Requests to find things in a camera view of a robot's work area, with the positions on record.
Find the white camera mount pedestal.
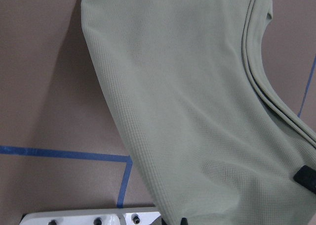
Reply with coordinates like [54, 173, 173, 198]
[20, 207, 162, 225]

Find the olive green long-sleeve shirt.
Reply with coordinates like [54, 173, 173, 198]
[81, 0, 316, 225]

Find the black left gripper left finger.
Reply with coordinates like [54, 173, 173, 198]
[180, 218, 188, 225]

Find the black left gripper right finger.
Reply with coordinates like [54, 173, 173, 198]
[293, 165, 316, 194]

